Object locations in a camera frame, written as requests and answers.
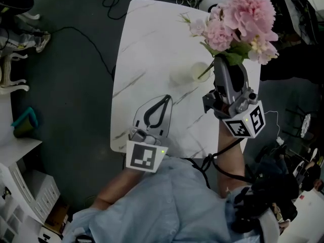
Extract black bag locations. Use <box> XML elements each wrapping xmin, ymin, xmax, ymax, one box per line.
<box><xmin>234</xmin><ymin>175</ymin><xmax>300</xmax><ymax>237</ymax></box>

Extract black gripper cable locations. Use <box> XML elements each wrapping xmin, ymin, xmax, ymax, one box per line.
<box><xmin>186</xmin><ymin>137</ymin><xmax>254</xmax><ymax>190</ymax></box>

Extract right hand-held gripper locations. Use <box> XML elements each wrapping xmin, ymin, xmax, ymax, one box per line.
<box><xmin>202</xmin><ymin>55</ymin><xmax>266</xmax><ymax>138</ymax></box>

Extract person's light blue shirt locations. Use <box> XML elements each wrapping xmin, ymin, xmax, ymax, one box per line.
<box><xmin>67</xmin><ymin>155</ymin><xmax>255</xmax><ymax>243</ymax></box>

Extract person's left forearm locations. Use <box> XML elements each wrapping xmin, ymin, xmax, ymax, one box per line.
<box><xmin>90</xmin><ymin>166</ymin><xmax>143</xmax><ymax>210</ymax></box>

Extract teal and green cup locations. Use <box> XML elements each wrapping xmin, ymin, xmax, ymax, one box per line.
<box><xmin>12</xmin><ymin>106</ymin><xmax>39</xmax><ymax>138</ymax></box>

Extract white charger with cable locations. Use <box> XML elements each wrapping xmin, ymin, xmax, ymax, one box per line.
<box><xmin>264</xmin><ymin>110</ymin><xmax>286</xmax><ymax>146</ymax></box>

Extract black floor cable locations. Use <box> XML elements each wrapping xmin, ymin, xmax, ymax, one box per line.
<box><xmin>49</xmin><ymin>26</ymin><xmax>116</xmax><ymax>82</ymax></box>

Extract clear glass vase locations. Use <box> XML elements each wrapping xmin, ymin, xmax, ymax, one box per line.
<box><xmin>169</xmin><ymin>61</ymin><xmax>212</xmax><ymax>86</ymax></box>

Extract white ornate furniture legs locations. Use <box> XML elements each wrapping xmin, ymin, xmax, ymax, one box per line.
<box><xmin>0</xmin><ymin>12</ymin><xmax>41</xmax><ymax>95</ymax></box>

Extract person's right forearm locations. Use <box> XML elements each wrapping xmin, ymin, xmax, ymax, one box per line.
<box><xmin>215</xmin><ymin>125</ymin><xmax>248</xmax><ymax>199</ymax></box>

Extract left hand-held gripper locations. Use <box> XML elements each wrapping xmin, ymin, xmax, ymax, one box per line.
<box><xmin>126</xmin><ymin>94</ymin><xmax>174</xmax><ymax>174</ymax></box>

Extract black stool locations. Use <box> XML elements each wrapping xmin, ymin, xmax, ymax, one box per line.
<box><xmin>282</xmin><ymin>105</ymin><xmax>312</xmax><ymax>139</ymax></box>

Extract white round device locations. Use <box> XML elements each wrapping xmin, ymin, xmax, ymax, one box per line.
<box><xmin>198</xmin><ymin>0</ymin><xmax>228</xmax><ymax>14</ymax></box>

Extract pink flowers bouquet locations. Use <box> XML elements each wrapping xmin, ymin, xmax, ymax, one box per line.
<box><xmin>177</xmin><ymin>0</ymin><xmax>279</xmax><ymax>80</ymax></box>

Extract white drawer cabinet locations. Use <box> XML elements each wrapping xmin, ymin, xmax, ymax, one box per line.
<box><xmin>0</xmin><ymin>158</ymin><xmax>61</xmax><ymax>226</ymax></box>

